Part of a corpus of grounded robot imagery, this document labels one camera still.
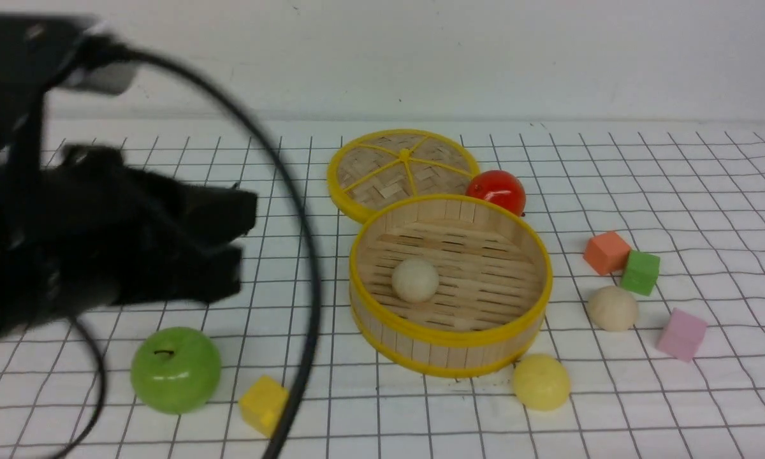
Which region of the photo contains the black cable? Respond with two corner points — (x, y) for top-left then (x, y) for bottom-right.
(51, 38), (323, 459)

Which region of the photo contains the orange cube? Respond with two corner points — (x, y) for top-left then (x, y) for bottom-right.
(583, 231), (631, 275)

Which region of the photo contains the red tomato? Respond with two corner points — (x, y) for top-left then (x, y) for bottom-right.
(466, 170), (527, 217)

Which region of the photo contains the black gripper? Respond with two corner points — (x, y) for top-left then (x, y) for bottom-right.
(0, 145), (258, 340)

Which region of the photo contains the green cube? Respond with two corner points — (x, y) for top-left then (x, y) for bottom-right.
(620, 250), (660, 296)

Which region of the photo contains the yellow bun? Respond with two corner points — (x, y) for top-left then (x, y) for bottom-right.
(513, 354), (571, 412)

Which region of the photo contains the bamboo steamer lid yellow rim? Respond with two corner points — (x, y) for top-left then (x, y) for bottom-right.
(325, 129), (481, 223)

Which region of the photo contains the yellow cube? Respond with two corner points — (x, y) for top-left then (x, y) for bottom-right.
(237, 375), (289, 439)

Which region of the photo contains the white grid tablecloth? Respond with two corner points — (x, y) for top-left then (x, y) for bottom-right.
(0, 120), (765, 459)

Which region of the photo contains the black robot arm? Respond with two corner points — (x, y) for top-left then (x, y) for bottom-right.
(0, 12), (258, 339)

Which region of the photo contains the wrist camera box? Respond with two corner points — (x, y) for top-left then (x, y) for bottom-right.
(57, 23), (140, 96)

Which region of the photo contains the pink cube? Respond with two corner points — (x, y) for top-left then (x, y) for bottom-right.
(655, 309), (708, 363)

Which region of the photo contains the bamboo steamer tray yellow rim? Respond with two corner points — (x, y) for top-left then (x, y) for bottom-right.
(349, 194), (553, 379)

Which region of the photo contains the green apple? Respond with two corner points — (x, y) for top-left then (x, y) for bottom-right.
(130, 326), (222, 415)

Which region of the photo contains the white bun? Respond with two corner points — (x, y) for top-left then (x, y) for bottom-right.
(391, 258), (440, 304)
(586, 286), (639, 332)

